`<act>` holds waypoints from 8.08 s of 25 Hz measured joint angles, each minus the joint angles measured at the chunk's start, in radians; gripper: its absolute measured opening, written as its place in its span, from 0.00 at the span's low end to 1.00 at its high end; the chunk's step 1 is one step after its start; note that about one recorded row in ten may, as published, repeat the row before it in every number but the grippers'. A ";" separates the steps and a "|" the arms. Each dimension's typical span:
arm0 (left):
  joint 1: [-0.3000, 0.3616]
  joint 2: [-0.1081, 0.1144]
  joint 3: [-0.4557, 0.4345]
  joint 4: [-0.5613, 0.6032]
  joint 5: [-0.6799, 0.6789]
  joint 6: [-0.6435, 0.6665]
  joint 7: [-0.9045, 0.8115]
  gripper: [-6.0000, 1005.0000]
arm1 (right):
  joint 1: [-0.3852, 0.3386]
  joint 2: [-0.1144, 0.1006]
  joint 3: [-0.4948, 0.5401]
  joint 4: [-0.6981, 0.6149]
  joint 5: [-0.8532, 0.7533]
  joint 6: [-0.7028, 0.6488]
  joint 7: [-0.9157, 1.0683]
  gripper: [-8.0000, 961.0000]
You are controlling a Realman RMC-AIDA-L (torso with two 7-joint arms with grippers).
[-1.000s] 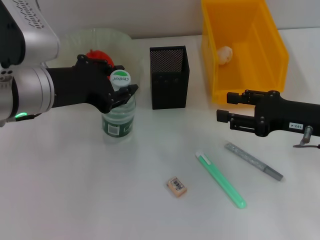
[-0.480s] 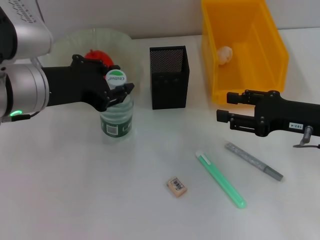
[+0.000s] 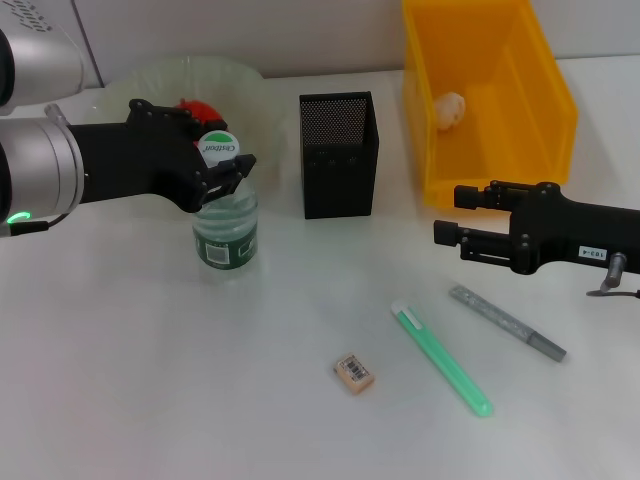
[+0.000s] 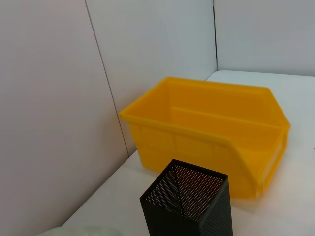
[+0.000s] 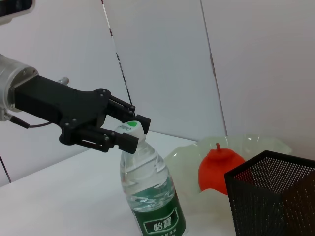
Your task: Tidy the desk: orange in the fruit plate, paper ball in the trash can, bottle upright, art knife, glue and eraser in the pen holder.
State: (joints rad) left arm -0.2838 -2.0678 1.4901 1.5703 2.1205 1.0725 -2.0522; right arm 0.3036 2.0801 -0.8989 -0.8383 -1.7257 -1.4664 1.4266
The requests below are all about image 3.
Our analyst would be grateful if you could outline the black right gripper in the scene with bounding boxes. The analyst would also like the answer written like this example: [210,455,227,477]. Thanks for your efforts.
[432,180,640,277]

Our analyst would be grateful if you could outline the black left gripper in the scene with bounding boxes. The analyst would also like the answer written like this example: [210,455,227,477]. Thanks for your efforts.
[64,98,258,215]

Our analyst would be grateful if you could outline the clear green-label water bottle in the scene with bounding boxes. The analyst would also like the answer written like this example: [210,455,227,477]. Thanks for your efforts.
[192,130,262,284]

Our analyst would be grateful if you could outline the white paper ball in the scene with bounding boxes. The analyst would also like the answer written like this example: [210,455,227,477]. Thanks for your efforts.
[433,91,467,132]

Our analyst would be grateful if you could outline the pale green glass fruit plate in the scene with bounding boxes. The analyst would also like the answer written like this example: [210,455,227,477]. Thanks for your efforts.
[94,55,282,222]

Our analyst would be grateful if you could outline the grey glitter pen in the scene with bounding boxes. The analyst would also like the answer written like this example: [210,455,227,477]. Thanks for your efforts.
[448,284,569,364]

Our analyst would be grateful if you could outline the black mesh pen holder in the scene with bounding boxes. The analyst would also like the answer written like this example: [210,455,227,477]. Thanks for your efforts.
[298,91,381,220]

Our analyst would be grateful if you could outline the green pen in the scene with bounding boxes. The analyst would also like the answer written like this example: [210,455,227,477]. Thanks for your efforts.
[389,301,495,419]

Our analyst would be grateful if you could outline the beige eraser with barcode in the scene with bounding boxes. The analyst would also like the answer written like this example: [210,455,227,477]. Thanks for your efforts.
[331,351,377,397]

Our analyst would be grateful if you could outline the yellow plastic bin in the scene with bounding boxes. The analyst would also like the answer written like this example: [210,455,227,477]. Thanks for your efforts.
[402,0,580,209]

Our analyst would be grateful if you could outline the right wrist cable with connector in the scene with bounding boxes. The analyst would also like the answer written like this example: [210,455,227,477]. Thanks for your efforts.
[586,252,640,301]

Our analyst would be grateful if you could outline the wrist cable with connector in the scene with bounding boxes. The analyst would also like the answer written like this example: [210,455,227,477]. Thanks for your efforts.
[586,252,640,301]
[9,103,72,237]

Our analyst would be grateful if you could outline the left wrist cable with connector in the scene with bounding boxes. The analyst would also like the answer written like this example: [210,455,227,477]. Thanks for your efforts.
[9,103,72,237]

